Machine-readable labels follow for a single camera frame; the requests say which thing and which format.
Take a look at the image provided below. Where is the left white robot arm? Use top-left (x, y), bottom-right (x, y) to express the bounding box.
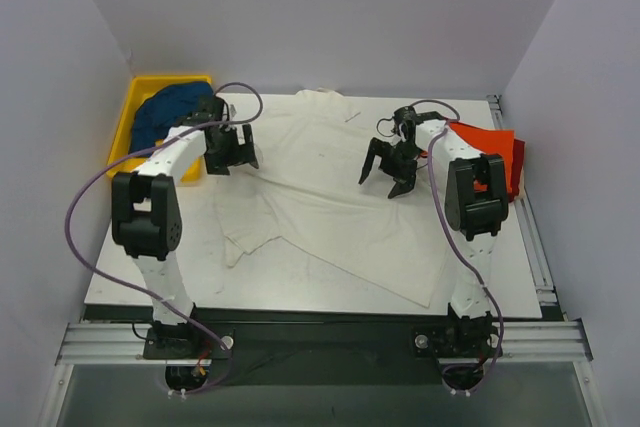
top-left (111, 94), bottom-right (259, 359)

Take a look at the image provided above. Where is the folded orange t-shirt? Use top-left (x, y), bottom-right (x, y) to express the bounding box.
top-left (447, 121), bottom-right (516, 198)

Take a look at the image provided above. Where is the white t-shirt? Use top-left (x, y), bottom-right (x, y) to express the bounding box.
top-left (214, 90), bottom-right (448, 307)

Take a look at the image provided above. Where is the aluminium frame rail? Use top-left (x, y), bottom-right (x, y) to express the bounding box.
top-left (57, 320), bottom-right (593, 365)

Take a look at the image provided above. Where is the blue t-shirt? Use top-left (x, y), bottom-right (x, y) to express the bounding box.
top-left (129, 81), bottom-right (213, 153)

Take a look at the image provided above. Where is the yellow plastic bin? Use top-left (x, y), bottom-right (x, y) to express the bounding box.
top-left (106, 74), bottom-right (213, 184)

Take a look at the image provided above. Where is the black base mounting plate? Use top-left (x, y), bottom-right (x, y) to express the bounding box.
top-left (67, 305), bottom-right (580, 395)

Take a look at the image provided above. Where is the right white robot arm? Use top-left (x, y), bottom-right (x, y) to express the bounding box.
top-left (359, 101), bottom-right (509, 355)

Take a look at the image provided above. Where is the folded dark red t-shirt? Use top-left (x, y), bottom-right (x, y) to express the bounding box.
top-left (508, 138), bottom-right (526, 202)

